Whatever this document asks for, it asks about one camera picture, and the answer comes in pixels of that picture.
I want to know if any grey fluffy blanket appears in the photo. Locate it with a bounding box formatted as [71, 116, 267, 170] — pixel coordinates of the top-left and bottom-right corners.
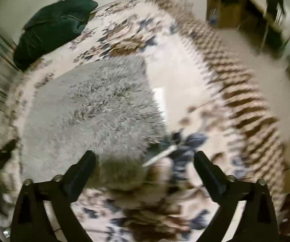
[21, 55, 167, 191]

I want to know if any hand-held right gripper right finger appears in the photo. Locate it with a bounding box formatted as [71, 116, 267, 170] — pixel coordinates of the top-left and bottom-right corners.
[194, 151, 279, 242]

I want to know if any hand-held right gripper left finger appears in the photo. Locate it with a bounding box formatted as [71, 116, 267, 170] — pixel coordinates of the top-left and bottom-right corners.
[10, 150, 97, 242]

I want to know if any floral bedspread bed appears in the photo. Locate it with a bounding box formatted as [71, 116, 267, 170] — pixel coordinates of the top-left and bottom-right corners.
[0, 0, 287, 242]

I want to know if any brown checkered bed sheet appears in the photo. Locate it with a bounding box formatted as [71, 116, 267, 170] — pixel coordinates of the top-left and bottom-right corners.
[147, 0, 289, 235]

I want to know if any folding chair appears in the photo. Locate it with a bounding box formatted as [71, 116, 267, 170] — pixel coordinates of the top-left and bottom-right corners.
[257, 21, 270, 54]

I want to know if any wooden cabinet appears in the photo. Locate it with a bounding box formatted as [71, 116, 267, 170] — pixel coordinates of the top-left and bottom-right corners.
[207, 0, 241, 28]

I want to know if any dark green duvet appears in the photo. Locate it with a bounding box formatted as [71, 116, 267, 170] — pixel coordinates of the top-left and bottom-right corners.
[13, 0, 99, 71]

